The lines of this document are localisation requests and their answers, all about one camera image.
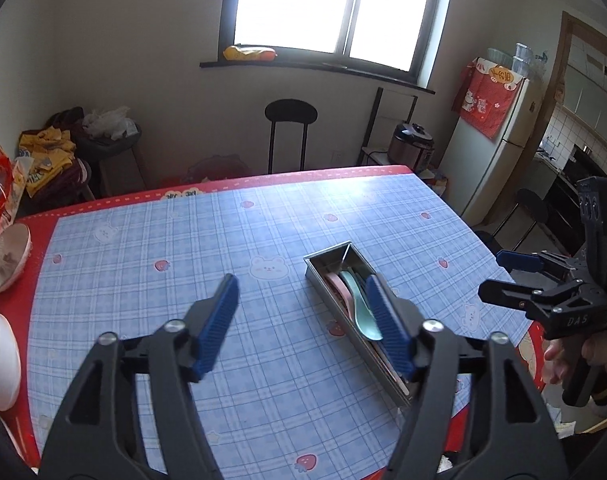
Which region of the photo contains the white refrigerator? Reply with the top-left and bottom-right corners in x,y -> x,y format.
441,57 -> 544,221

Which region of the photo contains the rice cooker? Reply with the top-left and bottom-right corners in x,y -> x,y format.
387,121 -> 437,173

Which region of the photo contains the stainless steel utensil tray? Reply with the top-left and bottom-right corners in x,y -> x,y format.
303,241 -> 415,408

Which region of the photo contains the white plastic bag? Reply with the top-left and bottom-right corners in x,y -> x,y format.
81,106 -> 137,141

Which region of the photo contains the dark maroon bag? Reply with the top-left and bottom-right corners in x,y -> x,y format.
28,106 -> 97,206

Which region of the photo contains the pink chopstick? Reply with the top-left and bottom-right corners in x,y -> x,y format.
378,345 -> 409,393

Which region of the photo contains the dark kitchen counter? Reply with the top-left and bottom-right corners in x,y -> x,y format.
533,145 -> 607,256

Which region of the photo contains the clear plastic container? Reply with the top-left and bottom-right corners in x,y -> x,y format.
512,42 -> 534,77

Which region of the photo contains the person's right hand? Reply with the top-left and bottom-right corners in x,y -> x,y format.
543,328 -> 607,386

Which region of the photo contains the black metal rack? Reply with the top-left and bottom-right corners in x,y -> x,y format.
361,86 -> 419,166

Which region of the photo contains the green spoon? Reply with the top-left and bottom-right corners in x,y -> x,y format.
339,270 -> 384,342

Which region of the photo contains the red printed cloth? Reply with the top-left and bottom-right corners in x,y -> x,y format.
452,57 -> 529,141

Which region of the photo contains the dark window sill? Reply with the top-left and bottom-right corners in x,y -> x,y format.
200,57 -> 435,95

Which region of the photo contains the dark stool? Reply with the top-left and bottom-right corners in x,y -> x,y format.
74,122 -> 149,196

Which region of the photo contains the pink spoon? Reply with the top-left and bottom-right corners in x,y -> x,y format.
325,271 -> 354,306

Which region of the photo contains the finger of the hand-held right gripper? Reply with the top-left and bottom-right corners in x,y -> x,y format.
477,279 -> 585,320
495,249 -> 585,282

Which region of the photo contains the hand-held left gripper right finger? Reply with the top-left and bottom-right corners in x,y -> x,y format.
364,274 -> 569,480

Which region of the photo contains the black round-back chair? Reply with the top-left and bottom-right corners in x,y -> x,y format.
264,99 -> 318,175
476,187 -> 551,256

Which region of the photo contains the yellow red bag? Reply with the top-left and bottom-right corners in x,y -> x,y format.
222,45 -> 277,63

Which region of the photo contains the yellow snack bag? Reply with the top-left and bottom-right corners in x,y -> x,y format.
18,127 -> 79,198

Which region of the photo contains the patterned white bowl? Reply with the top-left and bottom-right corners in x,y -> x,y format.
0,222 -> 33,293

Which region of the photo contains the clear snack bag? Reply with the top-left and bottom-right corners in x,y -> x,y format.
11,155 -> 34,201

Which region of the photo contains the window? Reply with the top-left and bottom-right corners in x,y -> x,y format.
218,0 -> 457,86

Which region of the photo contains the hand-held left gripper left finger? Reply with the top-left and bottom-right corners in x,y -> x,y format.
38,274 -> 241,480

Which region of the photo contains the blue plaid tablecloth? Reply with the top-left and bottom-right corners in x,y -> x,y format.
0,165 -> 547,480

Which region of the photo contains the wooden door frame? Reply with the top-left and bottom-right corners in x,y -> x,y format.
531,10 -> 607,161

